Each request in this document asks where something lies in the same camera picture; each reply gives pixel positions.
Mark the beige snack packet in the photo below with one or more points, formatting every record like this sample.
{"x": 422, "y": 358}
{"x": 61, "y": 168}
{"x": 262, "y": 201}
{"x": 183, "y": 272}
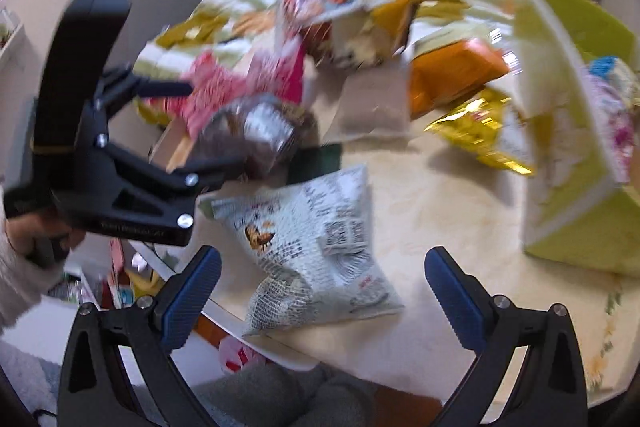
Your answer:
{"x": 374, "y": 104}

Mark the green cardboard box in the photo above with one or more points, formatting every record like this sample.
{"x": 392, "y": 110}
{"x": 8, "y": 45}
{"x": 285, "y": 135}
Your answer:
{"x": 580, "y": 207}

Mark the pink white snack bag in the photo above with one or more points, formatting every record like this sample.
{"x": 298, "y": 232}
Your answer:
{"x": 278, "y": 72}

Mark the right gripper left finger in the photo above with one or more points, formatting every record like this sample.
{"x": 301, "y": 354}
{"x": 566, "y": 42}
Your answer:
{"x": 95, "y": 389}

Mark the orange cream cake packet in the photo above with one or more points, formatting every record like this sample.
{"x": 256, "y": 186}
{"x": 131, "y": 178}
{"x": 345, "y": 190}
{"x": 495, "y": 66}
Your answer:
{"x": 441, "y": 76}

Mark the yellow white snack bag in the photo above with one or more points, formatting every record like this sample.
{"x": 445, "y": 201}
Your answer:
{"x": 363, "y": 38}

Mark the floral striped green quilt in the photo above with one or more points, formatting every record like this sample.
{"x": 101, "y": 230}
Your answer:
{"x": 233, "y": 29}

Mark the magenta snack packet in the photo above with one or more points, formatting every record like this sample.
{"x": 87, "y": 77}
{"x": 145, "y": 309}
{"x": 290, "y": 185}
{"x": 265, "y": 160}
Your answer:
{"x": 618, "y": 126}

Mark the pale green printed snack bag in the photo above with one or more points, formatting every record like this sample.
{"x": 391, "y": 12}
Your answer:
{"x": 314, "y": 243}

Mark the dark silver bag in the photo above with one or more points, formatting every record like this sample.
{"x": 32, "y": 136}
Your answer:
{"x": 264, "y": 130}

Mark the white blue printed snack bag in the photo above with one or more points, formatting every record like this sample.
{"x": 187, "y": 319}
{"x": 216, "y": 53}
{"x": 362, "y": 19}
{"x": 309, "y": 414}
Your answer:
{"x": 619, "y": 76}

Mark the shrimp flakes snack bag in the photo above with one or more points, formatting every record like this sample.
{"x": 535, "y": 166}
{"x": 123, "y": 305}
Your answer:
{"x": 312, "y": 21}

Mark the person's left hand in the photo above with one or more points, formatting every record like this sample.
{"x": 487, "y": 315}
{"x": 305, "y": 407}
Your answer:
{"x": 22, "y": 232}

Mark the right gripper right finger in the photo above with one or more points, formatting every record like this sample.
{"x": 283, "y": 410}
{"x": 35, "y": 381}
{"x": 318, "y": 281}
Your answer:
{"x": 550, "y": 389}

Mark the dark green packet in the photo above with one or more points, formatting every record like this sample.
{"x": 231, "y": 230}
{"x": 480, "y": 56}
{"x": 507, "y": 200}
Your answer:
{"x": 314, "y": 162}

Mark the gold foil snack packet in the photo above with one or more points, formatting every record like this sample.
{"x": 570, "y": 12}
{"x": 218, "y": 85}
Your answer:
{"x": 489, "y": 127}

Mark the pink striped snack bag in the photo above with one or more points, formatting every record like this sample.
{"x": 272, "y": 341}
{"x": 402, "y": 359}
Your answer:
{"x": 214, "y": 85}

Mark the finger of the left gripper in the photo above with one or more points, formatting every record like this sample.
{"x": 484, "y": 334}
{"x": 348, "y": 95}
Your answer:
{"x": 149, "y": 88}
{"x": 211, "y": 174}

